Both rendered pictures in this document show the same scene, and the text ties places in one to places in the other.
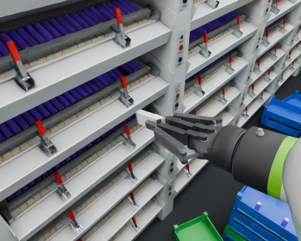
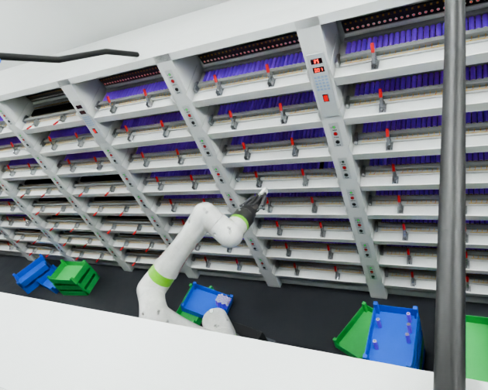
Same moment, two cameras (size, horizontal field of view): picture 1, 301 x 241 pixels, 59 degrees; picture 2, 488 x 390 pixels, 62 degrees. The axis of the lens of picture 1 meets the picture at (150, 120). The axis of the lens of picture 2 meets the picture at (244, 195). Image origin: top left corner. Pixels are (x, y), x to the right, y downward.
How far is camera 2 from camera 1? 175 cm
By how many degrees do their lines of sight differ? 66
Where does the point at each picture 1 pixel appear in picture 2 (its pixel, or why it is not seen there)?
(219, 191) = not seen: hidden behind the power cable
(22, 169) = (247, 186)
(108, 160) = (298, 209)
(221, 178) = not seen: hidden behind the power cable
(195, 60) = (380, 180)
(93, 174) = (286, 210)
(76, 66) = (267, 157)
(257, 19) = not seen: outside the picture
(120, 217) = (318, 254)
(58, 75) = (259, 158)
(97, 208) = (294, 233)
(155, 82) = (333, 181)
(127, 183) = (318, 234)
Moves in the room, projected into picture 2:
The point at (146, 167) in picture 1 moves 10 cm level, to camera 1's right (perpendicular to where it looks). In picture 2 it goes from (338, 234) to (347, 245)
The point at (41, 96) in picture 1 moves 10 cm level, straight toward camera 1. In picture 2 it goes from (251, 163) to (238, 175)
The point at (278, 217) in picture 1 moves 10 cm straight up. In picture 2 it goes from (386, 343) to (382, 331)
